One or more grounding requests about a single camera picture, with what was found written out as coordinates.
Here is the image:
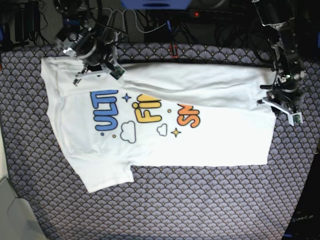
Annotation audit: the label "red black table clamp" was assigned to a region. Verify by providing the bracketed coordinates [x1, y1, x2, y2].
[169, 44, 179, 59]

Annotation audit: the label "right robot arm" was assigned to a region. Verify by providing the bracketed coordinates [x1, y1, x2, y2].
[53, 0, 124, 86]

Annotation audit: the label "white printed T-shirt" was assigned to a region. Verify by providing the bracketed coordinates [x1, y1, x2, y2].
[40, 57, 276, 193]

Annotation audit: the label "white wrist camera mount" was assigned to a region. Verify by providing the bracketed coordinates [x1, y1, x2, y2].
[257, 97, 303, 127]
[81, 46, 126, 80]

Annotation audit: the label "black device with logo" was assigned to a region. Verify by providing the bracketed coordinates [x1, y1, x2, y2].
[282, 147, 320, 240]

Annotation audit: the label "grey patterned table mat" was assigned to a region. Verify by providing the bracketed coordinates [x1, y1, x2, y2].
[0, 45, 320, 240]

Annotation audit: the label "black power strip red light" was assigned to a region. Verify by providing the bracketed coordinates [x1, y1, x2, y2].
[188, 9, 245, 18]

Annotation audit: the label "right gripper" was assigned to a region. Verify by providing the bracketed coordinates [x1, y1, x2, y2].
[72, 37, 116, 87]

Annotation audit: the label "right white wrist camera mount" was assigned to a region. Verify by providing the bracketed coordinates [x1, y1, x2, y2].
[81, 46, 126, 80]

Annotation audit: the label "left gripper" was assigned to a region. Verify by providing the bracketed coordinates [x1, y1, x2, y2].
[266, 82, 304, 113]

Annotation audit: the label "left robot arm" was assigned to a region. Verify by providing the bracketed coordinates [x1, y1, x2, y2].
[252, 0, 305, 114]

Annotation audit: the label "blue box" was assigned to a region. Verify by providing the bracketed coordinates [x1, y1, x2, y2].
[121, 0, 191, 10]

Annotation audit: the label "grey cables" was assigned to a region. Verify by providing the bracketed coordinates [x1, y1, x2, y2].
[99, 6, 168, 43]

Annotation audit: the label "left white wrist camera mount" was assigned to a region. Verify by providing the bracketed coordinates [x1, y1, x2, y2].
[257, 97, 303, 127]

